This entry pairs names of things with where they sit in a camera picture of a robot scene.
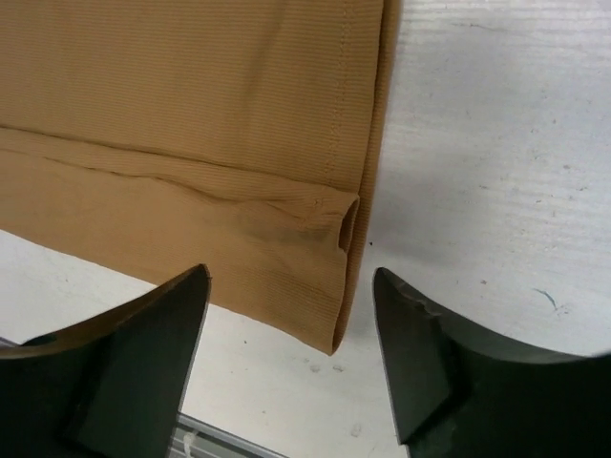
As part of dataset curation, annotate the tan tank top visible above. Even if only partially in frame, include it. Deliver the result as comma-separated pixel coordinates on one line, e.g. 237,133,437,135
1,1,402,354

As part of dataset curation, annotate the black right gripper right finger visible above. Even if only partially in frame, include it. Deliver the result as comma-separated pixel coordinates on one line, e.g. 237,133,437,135
372,267,610,458

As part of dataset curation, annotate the aluminium rail frame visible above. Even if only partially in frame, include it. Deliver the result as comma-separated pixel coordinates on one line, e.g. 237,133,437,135
168,413,284,458

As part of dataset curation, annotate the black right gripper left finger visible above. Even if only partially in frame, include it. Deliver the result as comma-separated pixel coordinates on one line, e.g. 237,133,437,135
1,264,210,457

